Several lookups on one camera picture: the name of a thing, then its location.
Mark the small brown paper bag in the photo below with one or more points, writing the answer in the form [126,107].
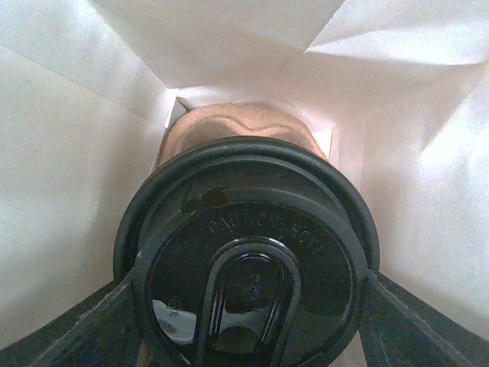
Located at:
[395,93]

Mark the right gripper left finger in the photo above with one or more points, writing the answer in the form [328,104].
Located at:
[99,331]

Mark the brown pulp cup carrier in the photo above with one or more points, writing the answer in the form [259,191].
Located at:
[209,123]

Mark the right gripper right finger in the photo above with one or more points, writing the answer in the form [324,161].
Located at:
[399,329]

